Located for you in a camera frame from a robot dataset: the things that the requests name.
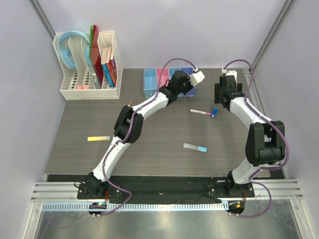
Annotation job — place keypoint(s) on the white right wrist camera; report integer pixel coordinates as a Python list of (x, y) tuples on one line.
[(229, 72)]

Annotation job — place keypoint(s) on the pink capped white marker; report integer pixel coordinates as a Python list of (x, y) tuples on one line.
[(200, 112)]

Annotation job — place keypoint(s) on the purple drawer box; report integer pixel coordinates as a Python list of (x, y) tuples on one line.
[(192, 92)]

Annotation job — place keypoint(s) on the blue pencil sharpener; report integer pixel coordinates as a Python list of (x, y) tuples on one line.
[(214, 112)]

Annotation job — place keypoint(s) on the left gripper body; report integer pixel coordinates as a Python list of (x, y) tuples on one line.
[(186, 86)]

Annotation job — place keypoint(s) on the pink drawer box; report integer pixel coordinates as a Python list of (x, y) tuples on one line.
[(162, 78)]

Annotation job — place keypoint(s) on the aluminium rail frame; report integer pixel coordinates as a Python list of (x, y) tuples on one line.
[(63, 196)]

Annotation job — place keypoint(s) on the yellow highlighter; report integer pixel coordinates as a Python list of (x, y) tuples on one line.
[(98, 138)]

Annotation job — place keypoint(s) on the white file organizer rack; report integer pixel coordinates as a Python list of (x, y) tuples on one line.
[(84, 74)]

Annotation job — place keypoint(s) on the stack of books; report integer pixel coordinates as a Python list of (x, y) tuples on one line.
[(107, 62)]

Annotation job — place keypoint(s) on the red folder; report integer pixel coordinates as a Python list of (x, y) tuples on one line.
[(95, 57)]

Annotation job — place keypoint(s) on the light blue headphones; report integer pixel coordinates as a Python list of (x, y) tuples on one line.
[(66, 53)]

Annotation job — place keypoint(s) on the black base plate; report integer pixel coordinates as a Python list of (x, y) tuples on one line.
[(179, 187)]

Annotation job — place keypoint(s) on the light blue drawer box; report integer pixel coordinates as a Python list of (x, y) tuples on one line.
[(150, 82), (171, 71)]

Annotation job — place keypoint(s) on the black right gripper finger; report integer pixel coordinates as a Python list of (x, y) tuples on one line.
[(217, 90), (239, 88)]

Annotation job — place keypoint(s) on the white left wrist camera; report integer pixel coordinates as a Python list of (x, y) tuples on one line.
[(196, 78)]

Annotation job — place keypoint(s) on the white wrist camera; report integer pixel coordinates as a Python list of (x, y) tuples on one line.
[(196, 78), (229, 72)]

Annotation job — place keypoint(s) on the pink eraser in rack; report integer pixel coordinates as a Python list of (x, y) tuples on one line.
[(82, 87)]

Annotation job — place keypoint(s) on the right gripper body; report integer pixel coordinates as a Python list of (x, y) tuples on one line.
[(221, 94)]

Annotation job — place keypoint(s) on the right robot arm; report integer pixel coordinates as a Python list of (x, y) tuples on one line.
[(265, 145)]

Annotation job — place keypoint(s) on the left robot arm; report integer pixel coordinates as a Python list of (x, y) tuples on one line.
[(128, 127)]

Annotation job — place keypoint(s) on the blue capped glue stick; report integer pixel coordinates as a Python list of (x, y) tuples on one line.
[(194, 147)]

